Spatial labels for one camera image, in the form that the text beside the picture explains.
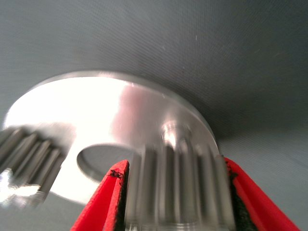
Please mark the dark table cloth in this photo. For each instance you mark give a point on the dark table cloth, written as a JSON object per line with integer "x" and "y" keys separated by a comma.
{"x": 216, "y": 48}

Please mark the round metal plate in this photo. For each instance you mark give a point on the round metal plate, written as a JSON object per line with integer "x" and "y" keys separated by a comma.
{"x": 96, "y": 108}

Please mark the small steel gear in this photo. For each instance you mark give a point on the small steel gear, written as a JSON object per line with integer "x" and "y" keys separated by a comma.
{"x": 178, "y": 187}
{"x": 31, "y": 158}

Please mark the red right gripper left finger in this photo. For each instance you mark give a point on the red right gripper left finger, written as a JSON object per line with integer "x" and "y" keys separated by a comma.
{"x": 101, "y": 207}

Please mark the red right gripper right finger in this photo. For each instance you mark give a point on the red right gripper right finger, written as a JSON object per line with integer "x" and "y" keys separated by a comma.
{"x": 260, "y": 207}

